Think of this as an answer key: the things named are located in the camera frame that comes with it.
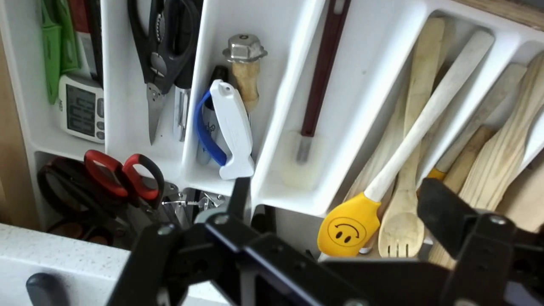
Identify wooden handled metal capped tool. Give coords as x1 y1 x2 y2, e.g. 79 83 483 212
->
221 32 271 114

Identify white plastic organizer tray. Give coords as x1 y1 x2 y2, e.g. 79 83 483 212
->
0 0 544 263

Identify white blue knife sharpener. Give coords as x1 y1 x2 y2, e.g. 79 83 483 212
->
193 78 257 182

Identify black kitchen shears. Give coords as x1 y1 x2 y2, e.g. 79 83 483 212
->
126 0 206 146

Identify white digital kitchen timer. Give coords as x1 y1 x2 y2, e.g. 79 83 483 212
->
57 73 109 144

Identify white drawer organizer tray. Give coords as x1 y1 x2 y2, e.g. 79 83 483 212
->
0 0 544 268

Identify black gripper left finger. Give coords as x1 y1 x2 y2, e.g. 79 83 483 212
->
106 175 269 306

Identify dark red stick tool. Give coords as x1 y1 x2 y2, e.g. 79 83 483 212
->
295 0 354 166

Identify black handled scissors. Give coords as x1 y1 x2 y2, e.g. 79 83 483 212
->
36 156 140 246

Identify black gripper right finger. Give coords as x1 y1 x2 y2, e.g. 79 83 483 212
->
415 177 544 306

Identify wooden slotted spoon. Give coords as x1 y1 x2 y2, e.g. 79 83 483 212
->
376 13 451 260

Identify black handled knife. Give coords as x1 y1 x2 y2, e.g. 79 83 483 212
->
24 270 74 306

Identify yellow smiley face spatula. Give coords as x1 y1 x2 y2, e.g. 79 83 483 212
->
315 27 499 260

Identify wide wooden spatula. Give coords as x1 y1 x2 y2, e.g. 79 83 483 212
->
458 51 544 212

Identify narrow wooden spatula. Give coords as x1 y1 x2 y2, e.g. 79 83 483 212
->
434 59 531 183

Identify red handled scissors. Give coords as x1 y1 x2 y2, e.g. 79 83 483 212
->
82 148 191 229

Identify green plastic peeler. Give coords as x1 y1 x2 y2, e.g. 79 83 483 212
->
38 0 79 107

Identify red and black utensil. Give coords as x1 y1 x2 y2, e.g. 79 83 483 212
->
67 0 106 88

